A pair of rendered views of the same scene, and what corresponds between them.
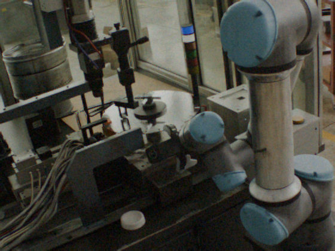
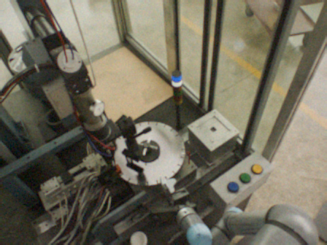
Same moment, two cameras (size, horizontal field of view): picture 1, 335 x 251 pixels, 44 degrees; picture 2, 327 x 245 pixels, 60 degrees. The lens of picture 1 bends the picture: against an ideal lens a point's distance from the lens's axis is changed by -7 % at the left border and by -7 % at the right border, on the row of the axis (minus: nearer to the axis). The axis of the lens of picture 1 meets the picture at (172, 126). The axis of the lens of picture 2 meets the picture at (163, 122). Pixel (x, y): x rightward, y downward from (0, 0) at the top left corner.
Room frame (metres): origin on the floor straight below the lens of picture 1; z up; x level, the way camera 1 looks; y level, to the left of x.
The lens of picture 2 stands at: (0.67, 0.01, 2.04)
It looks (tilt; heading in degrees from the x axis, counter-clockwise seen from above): 53 degrees down; 358
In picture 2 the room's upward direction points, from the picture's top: 6 degrees counter-clockwise
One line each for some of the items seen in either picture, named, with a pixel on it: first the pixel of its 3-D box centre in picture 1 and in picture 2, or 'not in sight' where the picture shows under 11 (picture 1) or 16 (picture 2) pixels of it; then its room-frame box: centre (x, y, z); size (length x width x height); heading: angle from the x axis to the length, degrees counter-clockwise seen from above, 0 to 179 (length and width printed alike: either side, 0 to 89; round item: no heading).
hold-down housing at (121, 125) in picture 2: (122, 54); (128, 135); (1.29, 0.12, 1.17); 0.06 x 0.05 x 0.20; 108
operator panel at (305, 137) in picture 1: (279, 147); (240, 183); (1.18, -0.33, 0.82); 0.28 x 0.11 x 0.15; 117
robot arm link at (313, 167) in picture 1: (308, 184); not in sight; (0.83, -0.31, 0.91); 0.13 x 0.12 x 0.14; 127
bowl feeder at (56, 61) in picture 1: (42, 81); (49, 77); (1.94, 0.58, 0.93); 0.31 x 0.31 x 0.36
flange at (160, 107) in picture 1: (149, 106); (147, 149); (1.34, 0.06, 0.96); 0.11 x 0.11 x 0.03
